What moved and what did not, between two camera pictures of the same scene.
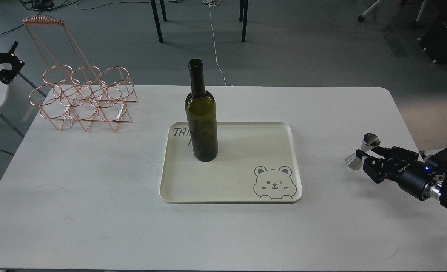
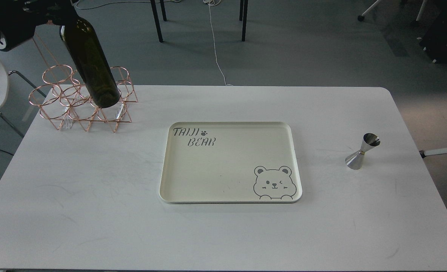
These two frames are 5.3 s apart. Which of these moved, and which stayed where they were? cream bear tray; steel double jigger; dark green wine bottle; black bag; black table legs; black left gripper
Moved: dark green wine bottle; black left gripper
Stayed: steel double jigger; black bag; cream bear tray; black table legs
